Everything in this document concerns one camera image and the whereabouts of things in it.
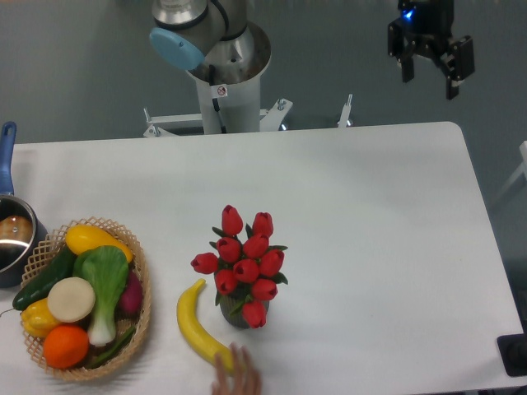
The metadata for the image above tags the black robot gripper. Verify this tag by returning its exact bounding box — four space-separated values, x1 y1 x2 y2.
387 1 475 100

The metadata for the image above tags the red tulip bouquet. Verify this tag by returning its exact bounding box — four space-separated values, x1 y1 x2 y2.
191 205 288 328

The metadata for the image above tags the dark grey ribbed vase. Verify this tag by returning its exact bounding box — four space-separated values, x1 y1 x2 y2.
219 295 269 329

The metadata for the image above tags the person's hand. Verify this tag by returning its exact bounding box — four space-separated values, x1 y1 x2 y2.
212 343 263 395

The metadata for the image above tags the black device at table edge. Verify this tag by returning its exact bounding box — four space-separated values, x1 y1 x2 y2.
497 333 527 377

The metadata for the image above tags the yellow plastic banana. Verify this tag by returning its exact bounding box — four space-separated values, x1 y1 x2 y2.
176 278 234 374

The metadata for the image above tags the purple sweet potato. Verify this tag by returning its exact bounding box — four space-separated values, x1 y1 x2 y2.
118 271 143 316

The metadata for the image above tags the green bok choy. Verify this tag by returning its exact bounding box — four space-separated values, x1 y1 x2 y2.
73 245 129 347

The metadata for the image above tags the yellow squash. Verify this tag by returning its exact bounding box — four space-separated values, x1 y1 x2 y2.
65 225 133 263

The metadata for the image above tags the green bean pod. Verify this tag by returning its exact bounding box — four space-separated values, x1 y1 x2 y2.
85 326 136 369

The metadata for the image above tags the woven wicker basket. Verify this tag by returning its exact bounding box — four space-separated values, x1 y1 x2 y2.
21 217 152 382

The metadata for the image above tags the dark green cucumber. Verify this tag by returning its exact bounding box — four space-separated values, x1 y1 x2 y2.
12 246 77 311

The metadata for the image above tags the orange fruit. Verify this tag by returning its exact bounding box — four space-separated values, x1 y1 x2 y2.
43 324 90 369

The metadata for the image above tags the yellow bell pepper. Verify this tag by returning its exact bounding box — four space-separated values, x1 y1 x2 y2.
21 298 61 338

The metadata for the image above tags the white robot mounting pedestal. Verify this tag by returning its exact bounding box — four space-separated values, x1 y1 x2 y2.
142 76 354 138

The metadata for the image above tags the blue handled saucepan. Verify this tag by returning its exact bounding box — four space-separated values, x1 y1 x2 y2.
1 121 47 288

